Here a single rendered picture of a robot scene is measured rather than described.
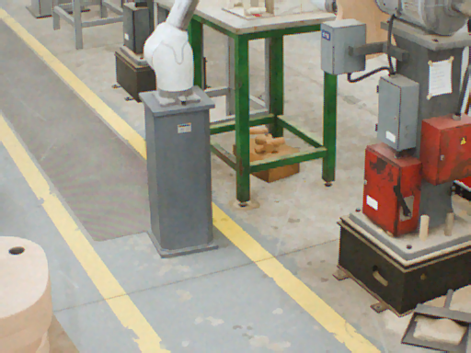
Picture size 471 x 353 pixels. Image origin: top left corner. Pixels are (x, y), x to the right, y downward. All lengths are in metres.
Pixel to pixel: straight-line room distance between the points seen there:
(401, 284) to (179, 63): 1.31
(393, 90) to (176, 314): 1.25
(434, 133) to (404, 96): 0.19
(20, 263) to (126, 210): 2.63
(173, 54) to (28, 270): 2.07
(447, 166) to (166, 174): 1.23
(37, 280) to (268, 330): 1.84
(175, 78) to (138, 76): 2.13
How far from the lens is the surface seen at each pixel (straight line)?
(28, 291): 1.77
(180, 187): 3.92
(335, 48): 3.44
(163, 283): 3.84
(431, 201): 3.64
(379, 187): 3.57
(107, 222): 4.37
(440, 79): 3.44
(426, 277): 3.61
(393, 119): 3.43
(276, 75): 4.96
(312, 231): 4.25
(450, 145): 3.42
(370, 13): 3.76
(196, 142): 3.85
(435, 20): 3.33
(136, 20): 5.93
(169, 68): 3.77
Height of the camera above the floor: 1.99
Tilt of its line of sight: 24 degrees down
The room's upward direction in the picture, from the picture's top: 1 degrees counter-clockwise
